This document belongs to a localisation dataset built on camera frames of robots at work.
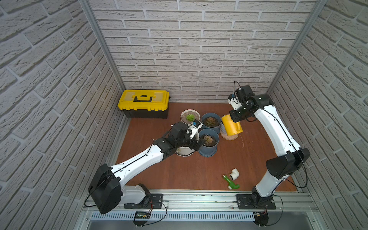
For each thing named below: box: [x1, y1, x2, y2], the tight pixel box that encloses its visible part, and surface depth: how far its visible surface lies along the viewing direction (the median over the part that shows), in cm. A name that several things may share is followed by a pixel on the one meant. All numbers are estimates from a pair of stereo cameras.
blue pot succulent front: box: [198, 128, 220, 158], surface depth 90 cm
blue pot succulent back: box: [201, 112, 222, 134], surface depth 99 cm
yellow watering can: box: [221, 114, 244, 137], surface depth 81 cm
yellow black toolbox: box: [117, 89, 171, 119], surface depth 100 cm
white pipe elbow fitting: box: [229, 168, 240, 181], surface depth 83 cm
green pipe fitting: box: [222, 174, 241, 191], surface depth 80 cm
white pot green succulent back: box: [180, 108, 201, 126], surface depth 99 cm
